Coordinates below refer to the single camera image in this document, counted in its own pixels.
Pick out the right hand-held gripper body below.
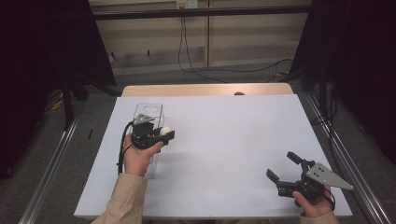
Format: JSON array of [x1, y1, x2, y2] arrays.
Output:
[[276, 160, 355, 201]]

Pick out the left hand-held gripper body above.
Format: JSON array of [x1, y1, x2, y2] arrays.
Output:
[[130, 113, 164, 151]]

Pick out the clear plastic container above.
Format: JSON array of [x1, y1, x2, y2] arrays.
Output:
[[133, 103, 165, 179]]

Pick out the person's right hand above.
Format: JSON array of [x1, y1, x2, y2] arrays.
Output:
[[291, 185, 337, 218]]

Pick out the person's left hand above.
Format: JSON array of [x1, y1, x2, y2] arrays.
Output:
[[122, 133, 164, 178]]

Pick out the wooden table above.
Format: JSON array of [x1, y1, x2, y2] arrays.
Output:
[[120, 82, 295, 98]]

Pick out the white table cover board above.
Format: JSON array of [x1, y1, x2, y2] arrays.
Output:
[[73, 93, 354, 218]]

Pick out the black metal stand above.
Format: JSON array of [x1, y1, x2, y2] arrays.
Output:
[[60, 73, 123, 132], [279, 60, 332, 125]]

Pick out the black curtain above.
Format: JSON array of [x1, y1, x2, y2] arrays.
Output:
[[289, 0, 396, 166], [0, 0, 118, 181]]

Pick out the black horizontal bar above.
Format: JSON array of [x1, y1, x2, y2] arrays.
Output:
[[92, 5, 312, 21]]

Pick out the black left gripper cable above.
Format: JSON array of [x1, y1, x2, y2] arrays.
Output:
[[117, 120, 135, 175]]

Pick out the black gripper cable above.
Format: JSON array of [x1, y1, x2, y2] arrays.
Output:
[[323, 186, 338, 213], [117, 120, 135, 175]]

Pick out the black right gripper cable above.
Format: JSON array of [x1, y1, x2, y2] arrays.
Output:
[[323, 186, 338, 213]]

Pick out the metal floor rail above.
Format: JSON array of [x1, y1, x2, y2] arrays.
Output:
[[18, 102, 86, 224], [303, 92, 392, 224]]

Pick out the black cables along rail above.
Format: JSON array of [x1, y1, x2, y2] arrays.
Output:
[[311, 83, 345, 166]]

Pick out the black hanging wall cable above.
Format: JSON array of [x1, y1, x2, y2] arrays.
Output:
[[177, 17, 230, 84]]

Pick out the yellow cable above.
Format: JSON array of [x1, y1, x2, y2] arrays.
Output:
[[46, 92, 65, 112]]

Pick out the black floor cable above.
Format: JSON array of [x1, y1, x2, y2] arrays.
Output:
[[183, 58, 294, 75]]

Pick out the white wall outlet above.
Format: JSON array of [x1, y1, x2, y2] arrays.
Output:
[[176, 0, 199, 9]]

